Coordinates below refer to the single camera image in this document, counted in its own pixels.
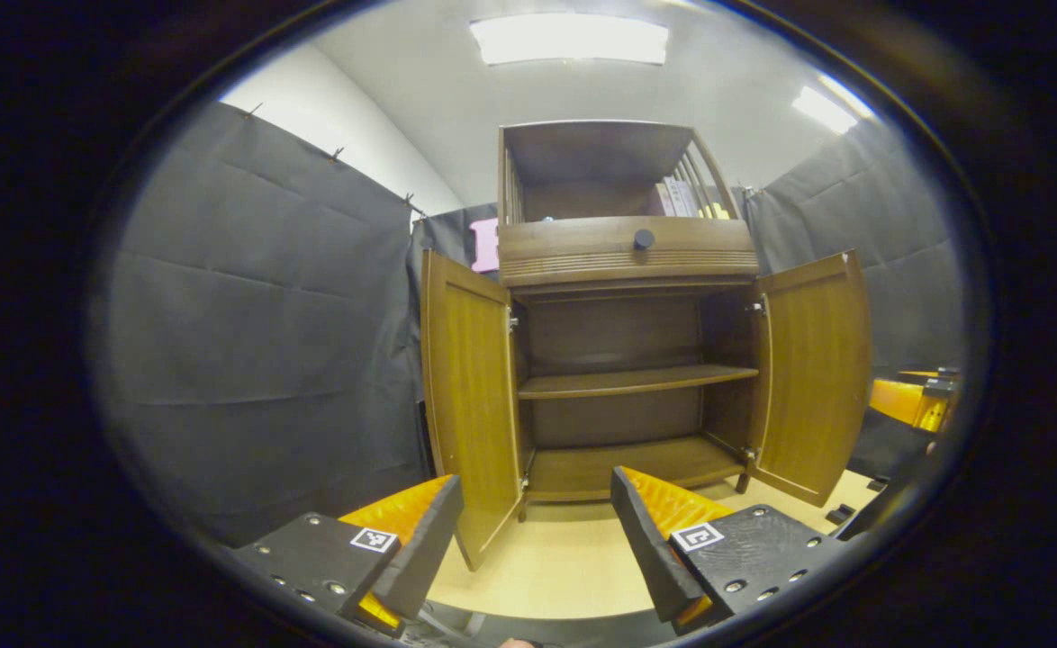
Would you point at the dark spine shelf book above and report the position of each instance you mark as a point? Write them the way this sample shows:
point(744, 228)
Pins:
point(655, 200)

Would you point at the round black drawer knob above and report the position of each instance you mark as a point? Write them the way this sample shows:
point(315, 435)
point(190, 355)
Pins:
point(644, 239)

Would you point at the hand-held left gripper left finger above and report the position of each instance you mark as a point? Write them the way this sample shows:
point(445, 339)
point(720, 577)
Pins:
point(429, 549)

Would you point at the black backdrop cloth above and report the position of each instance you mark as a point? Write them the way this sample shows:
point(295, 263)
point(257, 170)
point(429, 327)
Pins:
point(249, 315)

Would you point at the wooden double-door shoe cabinet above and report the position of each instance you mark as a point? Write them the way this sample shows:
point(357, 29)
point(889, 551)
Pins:
point(582, 252)

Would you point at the small ceiling light panel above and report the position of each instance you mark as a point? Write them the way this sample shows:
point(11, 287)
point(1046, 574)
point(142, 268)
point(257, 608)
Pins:
point(823, 110)

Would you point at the wooden cabinet door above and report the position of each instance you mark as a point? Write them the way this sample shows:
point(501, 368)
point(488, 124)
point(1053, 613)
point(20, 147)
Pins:
point(812, 378)
point(470, 405)

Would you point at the wooden inner shelf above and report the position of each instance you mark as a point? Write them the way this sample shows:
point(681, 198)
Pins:
point(627, 382)

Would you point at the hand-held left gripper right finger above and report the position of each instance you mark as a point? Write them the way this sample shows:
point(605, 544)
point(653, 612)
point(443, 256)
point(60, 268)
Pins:
point(650, 549)

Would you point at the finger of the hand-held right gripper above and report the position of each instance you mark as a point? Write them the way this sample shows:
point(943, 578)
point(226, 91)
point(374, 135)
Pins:
point(902, 402)

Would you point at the grey spine shelf book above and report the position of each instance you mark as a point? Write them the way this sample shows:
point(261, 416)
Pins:
point(689, 198)

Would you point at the large ceiling light panel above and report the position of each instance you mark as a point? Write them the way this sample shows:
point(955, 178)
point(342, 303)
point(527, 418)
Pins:
point(569, 39)

